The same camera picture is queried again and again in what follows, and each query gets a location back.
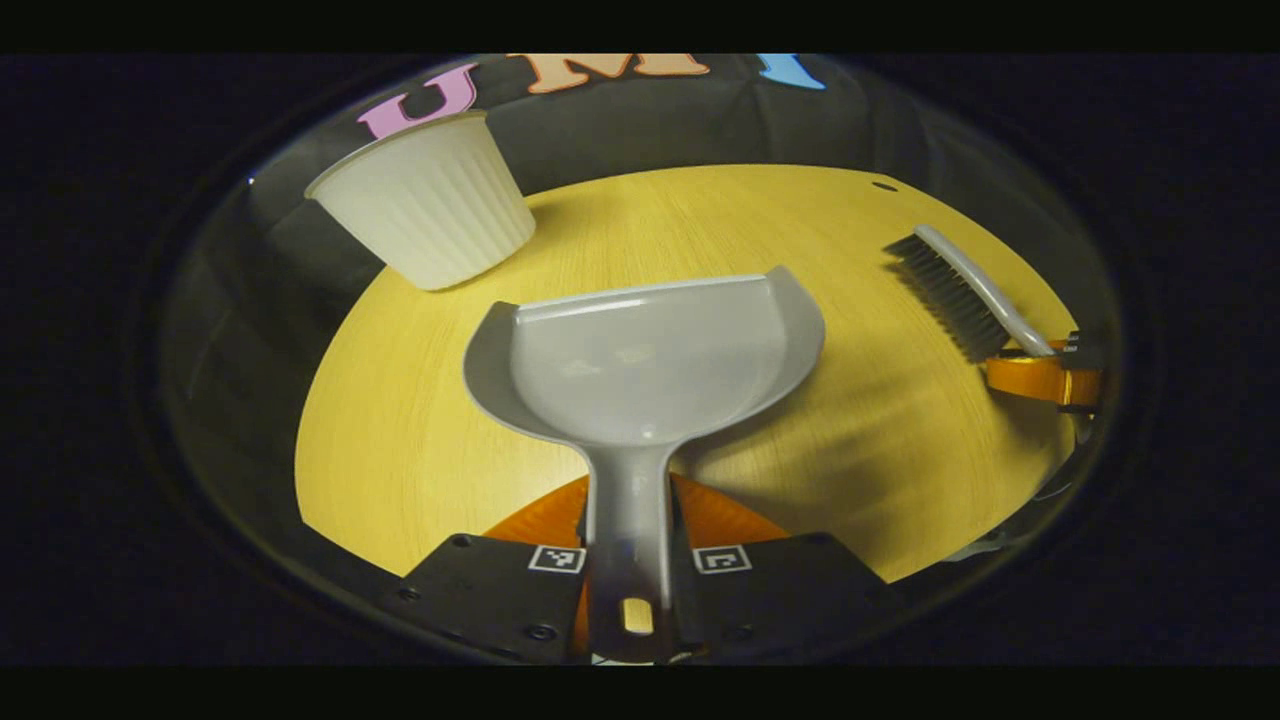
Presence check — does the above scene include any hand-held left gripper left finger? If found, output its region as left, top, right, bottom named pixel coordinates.
left=380, top=474, right=593, bottom=666

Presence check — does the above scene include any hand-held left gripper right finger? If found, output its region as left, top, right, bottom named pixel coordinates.
left=668, top=474, right=898, bottom=656

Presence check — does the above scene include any small grey broom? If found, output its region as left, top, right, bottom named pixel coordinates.
left=883, top=224, right=1059, bottom=364

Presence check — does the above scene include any grey plastic dustpan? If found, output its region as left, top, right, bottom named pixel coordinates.
left=462, top=265, right=827, bottom=666

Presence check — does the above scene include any white ribbed garbage bin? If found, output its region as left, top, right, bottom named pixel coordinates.
left=304, top=110, right=538, bottom=292

